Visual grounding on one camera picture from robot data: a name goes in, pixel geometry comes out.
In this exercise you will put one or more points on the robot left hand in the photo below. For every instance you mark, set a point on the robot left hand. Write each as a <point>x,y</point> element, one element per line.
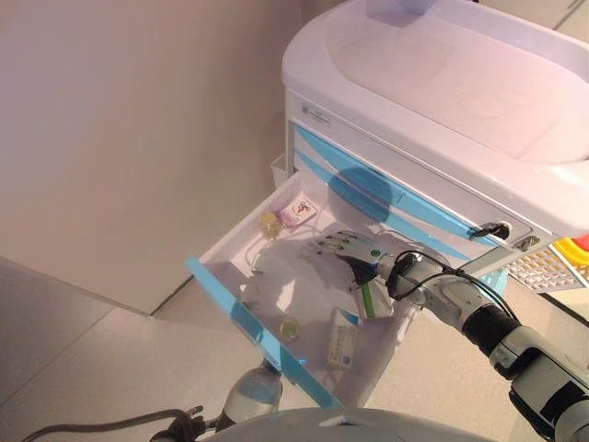
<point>188,426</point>

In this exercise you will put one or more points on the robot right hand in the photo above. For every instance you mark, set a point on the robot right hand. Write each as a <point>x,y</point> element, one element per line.
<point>359,251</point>

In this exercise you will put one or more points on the yellow glass vial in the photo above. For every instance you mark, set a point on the yellow glass vial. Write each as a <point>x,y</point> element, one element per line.
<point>290,330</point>
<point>270,228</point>

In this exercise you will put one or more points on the white drawer with blue front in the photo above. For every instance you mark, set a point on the white drawer with blue front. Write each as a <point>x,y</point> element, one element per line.
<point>216,258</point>

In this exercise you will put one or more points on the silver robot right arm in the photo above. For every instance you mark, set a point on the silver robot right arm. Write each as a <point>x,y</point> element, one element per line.
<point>460,294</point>

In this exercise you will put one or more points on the green white medicine box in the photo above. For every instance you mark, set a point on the green white medicine box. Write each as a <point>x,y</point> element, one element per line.
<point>379,304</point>

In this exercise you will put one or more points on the pink white medicine box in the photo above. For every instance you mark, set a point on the pink white medicine box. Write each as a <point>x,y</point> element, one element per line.
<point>299,212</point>

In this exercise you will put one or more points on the blue white medicine box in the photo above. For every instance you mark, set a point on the blue white medicine box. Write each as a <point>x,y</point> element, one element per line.
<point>343,345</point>

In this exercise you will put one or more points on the small clear side bin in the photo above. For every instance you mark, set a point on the small clear side bin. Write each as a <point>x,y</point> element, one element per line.
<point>278,172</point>

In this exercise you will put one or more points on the black cart key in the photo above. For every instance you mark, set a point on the black cart key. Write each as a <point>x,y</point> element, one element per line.
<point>488,229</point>

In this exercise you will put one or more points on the white bin blue lid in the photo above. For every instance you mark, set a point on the white bin blue lid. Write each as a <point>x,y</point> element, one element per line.
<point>494,282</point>

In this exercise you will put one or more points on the grey robot torso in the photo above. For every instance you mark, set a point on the grey robot torso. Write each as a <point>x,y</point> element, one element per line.
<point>345,428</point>

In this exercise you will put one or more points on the white medical cart blue drawers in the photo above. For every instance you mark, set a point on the white medical cart blue drawers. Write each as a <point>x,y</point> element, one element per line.
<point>414,92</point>

